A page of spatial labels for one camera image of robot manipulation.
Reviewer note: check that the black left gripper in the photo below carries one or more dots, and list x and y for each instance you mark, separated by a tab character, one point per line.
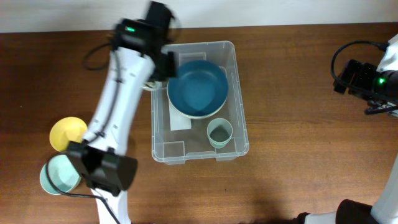
170	69

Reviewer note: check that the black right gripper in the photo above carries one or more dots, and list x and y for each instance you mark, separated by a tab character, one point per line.
364	72

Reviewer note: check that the cream plastic cup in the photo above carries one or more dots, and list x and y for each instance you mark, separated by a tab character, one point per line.
152	86

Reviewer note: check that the dark blue bowl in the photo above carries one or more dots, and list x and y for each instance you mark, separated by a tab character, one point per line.
199	74

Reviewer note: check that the beige plastic bowl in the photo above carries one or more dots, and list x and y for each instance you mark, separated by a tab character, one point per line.
196	104

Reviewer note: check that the grey plastic cup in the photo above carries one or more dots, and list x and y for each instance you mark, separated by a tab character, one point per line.
219	129

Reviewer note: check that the yellow plastic bowl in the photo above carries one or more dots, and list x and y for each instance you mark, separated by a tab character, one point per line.
66	130

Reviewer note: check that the light teal plastic bowl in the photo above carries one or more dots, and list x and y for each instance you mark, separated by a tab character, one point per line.
62	173

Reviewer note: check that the green plastic cup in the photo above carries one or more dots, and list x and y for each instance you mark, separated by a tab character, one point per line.
217	144

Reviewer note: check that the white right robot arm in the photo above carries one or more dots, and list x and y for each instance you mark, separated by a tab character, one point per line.
347	156

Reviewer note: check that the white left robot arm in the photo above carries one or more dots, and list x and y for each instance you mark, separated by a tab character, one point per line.
100	159

